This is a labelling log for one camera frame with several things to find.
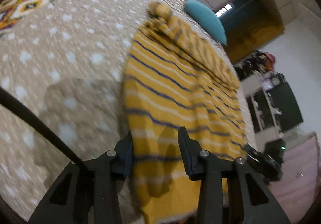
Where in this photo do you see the yellow striped knit sweater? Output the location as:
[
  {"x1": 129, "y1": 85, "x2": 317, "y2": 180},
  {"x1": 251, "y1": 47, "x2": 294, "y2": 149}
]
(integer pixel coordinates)
[{"x1": 124, "y1": 2, "x2": 247, "y2": 223}]

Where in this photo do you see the cluttered shelf unit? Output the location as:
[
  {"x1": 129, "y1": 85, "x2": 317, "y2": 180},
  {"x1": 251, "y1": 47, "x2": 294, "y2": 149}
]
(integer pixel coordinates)
[{"x1": 234, "y1": 50, "x2": 304, "y2": 135}]

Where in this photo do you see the beige patterned quilted bedspread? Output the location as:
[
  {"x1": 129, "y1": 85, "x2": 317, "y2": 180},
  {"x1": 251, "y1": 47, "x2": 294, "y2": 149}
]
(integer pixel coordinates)
[{"x1": 0, "y1": 0, "x2": 256, "y2": 224}]

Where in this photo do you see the brown wooden door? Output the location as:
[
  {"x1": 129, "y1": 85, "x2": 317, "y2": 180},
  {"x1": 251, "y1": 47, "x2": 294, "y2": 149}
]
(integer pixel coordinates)
[{"x1": 220, "y1": 0, "x2": 284, "y2": 64}]

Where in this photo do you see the teal pillow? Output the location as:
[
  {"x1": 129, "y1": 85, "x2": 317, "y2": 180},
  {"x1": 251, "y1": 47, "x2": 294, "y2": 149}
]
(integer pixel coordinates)
[{"x1": 184, "y1": 0, "x2": 227, "y2": 45}]

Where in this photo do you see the black cable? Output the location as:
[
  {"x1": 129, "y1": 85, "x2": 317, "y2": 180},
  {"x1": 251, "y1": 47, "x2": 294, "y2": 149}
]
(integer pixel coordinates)
[{"x1": 0, "y1": 86, "x2": 85, "y2": 167}]

